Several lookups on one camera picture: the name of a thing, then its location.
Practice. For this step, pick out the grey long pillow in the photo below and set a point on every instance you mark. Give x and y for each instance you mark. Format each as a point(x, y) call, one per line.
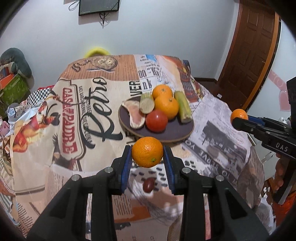
point(16, 61)

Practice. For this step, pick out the large orange with sticker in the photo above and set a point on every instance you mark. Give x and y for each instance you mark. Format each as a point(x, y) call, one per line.
point(146, 150)

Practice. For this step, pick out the white wardrobe door with hearts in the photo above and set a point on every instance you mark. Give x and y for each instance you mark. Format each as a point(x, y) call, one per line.
point(272, 76)

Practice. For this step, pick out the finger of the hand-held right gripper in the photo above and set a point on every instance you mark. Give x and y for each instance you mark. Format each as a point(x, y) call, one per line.
point(249, 129)
point(256, 119)

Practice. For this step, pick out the small tangerine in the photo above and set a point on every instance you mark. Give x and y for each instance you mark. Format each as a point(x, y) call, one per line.
point(161, 90)
point(239, 113)

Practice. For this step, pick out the dark red date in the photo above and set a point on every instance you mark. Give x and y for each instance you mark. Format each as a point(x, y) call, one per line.
point(148, 185)

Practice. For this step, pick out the orange cardboard box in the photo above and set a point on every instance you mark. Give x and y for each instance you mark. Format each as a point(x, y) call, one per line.
point(5, 81)

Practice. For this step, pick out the dark round plate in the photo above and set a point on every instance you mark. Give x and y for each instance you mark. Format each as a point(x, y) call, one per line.
point(166, 136)

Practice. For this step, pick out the brown wooden door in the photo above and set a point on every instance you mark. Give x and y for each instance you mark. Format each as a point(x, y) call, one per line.
point(252, 51)

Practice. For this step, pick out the person's right hand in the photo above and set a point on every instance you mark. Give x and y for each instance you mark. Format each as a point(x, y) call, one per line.
point(280, 173)

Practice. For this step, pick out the white crumpled cloth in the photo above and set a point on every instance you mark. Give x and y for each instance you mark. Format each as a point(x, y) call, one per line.
point(17, 111)

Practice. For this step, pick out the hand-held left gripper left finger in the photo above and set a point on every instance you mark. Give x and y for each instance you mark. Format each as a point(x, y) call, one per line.
point(124, 166)

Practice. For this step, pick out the checkered black white cloth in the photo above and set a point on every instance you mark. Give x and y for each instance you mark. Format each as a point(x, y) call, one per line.
point(38, 96)

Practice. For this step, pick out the red tomato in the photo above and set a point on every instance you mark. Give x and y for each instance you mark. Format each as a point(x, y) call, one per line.
point(156, 121)

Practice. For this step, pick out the pink pomelo slice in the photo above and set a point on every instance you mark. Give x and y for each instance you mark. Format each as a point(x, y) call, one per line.
point(135, 115)

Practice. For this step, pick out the green storage box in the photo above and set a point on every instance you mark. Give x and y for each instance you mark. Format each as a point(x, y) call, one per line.
point(13, 91)

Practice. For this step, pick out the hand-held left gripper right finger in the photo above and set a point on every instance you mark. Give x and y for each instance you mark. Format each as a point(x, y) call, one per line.
point(170, 166)

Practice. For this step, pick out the newspaper print tablecloth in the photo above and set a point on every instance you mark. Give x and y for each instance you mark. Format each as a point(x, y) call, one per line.
point(76, 115)

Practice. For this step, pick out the small black wall monitor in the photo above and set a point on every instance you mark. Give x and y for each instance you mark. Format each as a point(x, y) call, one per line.
point(98, 5)

